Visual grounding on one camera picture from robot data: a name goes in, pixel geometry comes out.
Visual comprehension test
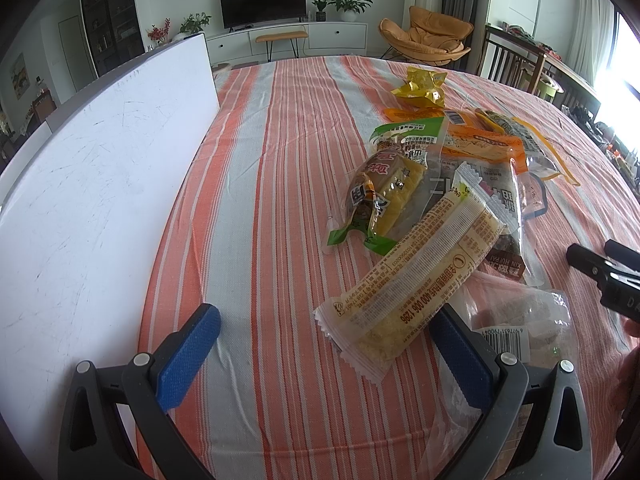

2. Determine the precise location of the dark wooden chair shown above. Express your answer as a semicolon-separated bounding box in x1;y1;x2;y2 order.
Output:
478;23;546;96

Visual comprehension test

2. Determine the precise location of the bushy green potted plant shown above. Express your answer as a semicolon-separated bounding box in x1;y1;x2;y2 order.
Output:
178;11;212;36

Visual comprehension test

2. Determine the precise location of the framed wall picture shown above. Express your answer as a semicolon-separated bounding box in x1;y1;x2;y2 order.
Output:
10;52;29;100

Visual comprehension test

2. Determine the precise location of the person's right hand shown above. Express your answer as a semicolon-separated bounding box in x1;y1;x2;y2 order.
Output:
614;317;640;411

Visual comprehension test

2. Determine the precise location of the long beige snack packet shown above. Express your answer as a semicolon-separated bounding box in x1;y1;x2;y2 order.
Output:
312;161;506;386

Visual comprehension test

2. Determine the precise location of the yellow-edged clear sausage packet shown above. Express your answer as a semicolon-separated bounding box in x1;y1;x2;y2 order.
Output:
474;108;582;187

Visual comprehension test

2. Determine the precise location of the cluttered wooden side table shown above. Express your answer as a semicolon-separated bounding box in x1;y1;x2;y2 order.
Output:
484;22;602;112

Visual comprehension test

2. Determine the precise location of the white TV cabinet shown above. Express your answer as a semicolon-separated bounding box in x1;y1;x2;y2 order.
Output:
205;20;370;66

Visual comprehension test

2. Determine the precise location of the orange snack packet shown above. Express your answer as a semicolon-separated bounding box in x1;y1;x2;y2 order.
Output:
383;105;527;175

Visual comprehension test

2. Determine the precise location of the black television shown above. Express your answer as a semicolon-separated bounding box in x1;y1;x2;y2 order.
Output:
219;0;308;30

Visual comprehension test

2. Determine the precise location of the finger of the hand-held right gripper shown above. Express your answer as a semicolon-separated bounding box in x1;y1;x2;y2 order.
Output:
567;243;640;291
604;238;640;274

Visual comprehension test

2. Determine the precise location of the orange lounge chair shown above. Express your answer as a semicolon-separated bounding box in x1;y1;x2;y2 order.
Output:
377;5;475;66

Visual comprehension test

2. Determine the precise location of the brown white snack packet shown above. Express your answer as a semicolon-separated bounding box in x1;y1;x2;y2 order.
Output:
425;159;532;282

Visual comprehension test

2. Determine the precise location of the orange grey striped tablecloth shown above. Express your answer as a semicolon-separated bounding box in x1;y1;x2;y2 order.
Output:
134;55;640;480

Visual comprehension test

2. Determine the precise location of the clear dark-print snack packet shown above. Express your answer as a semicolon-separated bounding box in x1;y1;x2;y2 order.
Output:
517;157;551;219

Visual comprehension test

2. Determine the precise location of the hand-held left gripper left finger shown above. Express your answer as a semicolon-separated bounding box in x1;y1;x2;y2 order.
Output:
57;303;222;480

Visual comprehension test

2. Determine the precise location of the red flower plant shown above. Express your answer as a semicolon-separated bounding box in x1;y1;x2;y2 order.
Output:
146;18;172;46

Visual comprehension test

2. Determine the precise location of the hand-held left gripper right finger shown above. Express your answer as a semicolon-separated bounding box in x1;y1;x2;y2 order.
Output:
429;303;593;480

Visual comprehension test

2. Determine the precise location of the clear barcode snack packet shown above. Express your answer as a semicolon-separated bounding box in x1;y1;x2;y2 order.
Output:
447;270;574;413

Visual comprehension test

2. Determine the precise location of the yellow foil snack packet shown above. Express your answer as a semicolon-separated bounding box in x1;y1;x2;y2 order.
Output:
390;66;448;110

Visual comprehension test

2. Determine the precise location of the white board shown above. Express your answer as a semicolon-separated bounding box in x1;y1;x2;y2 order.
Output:
0;31;221;461

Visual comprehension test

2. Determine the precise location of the dark display cabinet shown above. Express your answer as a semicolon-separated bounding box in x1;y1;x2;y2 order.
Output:
79;0;146;79

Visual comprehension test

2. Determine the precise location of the large plant in white pot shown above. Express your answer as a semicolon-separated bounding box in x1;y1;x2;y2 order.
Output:
327;0;374;24

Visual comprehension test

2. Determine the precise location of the white sheer curtain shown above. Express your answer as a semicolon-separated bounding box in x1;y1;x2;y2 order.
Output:
574;0;617;87

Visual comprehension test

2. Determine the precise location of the green-ended clear snack packet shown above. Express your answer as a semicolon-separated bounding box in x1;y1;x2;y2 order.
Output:
327;117;447;256

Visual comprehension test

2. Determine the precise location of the wooden bench stool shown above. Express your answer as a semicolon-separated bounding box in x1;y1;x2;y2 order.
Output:
255;30;310;63

